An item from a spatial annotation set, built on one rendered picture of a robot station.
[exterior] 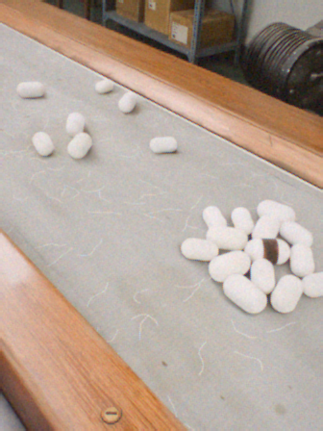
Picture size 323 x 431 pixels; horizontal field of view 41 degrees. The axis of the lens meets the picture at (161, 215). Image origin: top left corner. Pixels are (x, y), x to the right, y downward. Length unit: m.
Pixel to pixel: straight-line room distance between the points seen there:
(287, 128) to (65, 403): 0.41
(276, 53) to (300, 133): 0.30
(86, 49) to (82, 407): 0.62
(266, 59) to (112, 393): 0.67
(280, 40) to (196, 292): 0.58
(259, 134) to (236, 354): 0.30
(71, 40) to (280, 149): 0.45
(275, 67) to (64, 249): 0.55
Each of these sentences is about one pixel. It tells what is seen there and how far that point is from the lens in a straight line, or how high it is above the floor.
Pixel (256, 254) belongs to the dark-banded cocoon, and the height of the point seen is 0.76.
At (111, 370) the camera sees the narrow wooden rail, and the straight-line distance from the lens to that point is 0.27.
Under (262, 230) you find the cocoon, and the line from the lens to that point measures 0.39.
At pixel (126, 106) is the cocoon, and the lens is 0.59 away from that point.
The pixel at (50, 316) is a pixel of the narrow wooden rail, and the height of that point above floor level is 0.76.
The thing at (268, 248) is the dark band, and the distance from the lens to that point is 0.37.
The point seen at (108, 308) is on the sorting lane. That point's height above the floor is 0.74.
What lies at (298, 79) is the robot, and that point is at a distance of 0.82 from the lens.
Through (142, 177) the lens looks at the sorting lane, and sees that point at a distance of 0.47.
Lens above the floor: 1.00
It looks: 39 degrees down
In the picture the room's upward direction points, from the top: 4 degrees clockwise
